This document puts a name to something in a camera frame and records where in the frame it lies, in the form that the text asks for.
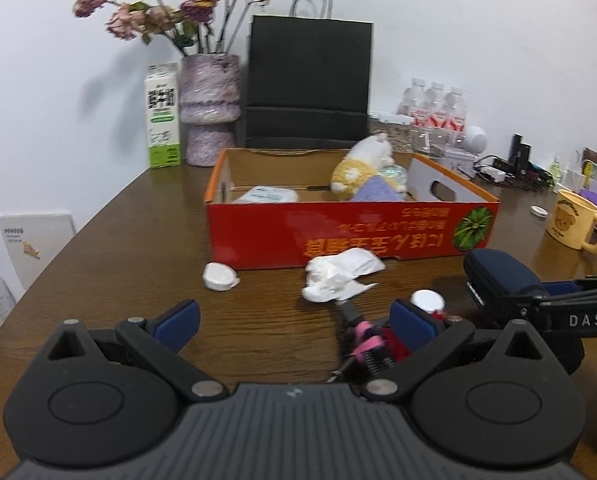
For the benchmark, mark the white round speaker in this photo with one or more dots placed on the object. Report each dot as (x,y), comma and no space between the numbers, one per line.
(471,139)

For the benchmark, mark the crumpled white tissue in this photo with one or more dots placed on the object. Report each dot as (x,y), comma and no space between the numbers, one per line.
(338,272)

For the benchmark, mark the clear snack jar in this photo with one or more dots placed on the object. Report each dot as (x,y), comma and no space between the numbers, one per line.
(391,132)

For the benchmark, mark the small white round disc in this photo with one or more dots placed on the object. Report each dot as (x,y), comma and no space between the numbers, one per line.
(539,211)

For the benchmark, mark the white power strip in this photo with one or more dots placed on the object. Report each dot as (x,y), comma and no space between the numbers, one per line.
(493,174)

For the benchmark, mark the yellow plush paw toy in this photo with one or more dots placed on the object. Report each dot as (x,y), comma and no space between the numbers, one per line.
(361,162)

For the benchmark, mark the small spray bottle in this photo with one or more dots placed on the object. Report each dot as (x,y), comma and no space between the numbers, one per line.
(556,172)

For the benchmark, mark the white tin box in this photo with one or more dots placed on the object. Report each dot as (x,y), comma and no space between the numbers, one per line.
(456,165)

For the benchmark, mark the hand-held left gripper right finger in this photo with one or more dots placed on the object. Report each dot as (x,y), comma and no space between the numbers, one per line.
(412,322)

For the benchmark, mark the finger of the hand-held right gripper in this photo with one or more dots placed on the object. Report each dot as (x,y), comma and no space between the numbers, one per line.
(565,288)
(578,317)

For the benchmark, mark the white board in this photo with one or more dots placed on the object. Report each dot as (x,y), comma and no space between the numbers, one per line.
(33,245)

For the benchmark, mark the wooden desk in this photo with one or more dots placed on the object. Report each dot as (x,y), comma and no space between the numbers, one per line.
(128,240)

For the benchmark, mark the white ribbed-cap bottle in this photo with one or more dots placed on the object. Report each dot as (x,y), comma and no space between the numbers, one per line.
(427,300)

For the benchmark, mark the yellow bear mug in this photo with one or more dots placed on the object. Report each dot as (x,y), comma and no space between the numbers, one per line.
(570,222)

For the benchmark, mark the white green milk carton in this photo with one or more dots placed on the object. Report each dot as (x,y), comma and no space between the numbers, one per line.
(163,120)

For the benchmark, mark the red cardboard box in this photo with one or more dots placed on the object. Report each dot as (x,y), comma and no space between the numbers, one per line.
(278,235)

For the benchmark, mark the small white flip cap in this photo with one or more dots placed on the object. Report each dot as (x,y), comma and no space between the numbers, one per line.
(218,276)

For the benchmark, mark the clear plastic bag roll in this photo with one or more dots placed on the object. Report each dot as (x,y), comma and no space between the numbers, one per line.
(397,175)

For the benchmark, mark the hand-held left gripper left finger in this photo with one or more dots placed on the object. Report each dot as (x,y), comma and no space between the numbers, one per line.
(181,321)

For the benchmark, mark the translucent plastic wipes container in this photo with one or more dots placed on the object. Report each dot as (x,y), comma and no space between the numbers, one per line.
(266,195)

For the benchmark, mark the dark blue zip case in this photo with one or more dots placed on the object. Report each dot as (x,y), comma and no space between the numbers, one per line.
(498,275)

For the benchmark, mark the black paper bag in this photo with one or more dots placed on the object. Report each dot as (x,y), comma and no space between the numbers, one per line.
(308,70)

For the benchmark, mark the purple knitted pouch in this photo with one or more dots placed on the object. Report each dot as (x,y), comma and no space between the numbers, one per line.
(376,191)

